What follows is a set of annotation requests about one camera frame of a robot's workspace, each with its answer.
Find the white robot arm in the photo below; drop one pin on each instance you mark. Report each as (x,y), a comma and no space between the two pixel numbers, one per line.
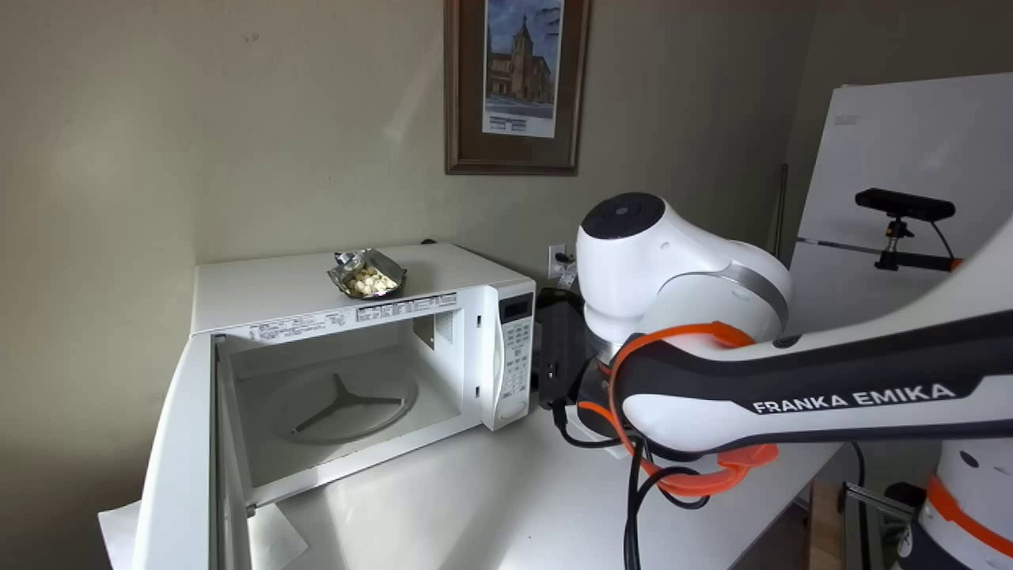
(932,367)

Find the metal tray on microwave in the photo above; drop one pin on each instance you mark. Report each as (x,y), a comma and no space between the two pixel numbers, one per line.
(364,274)

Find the white microwave oven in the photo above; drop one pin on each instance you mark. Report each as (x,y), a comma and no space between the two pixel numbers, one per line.
(307,367)

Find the microwave door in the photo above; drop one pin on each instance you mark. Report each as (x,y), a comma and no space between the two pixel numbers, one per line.
(190,515)

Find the black glass electric kettle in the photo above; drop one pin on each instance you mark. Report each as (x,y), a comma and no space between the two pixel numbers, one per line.
(560,348)

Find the framed picture on wall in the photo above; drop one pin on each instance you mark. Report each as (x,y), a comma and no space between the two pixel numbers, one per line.
(514,79)

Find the black camera on stand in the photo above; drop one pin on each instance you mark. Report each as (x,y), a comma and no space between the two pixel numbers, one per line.
(900,209)

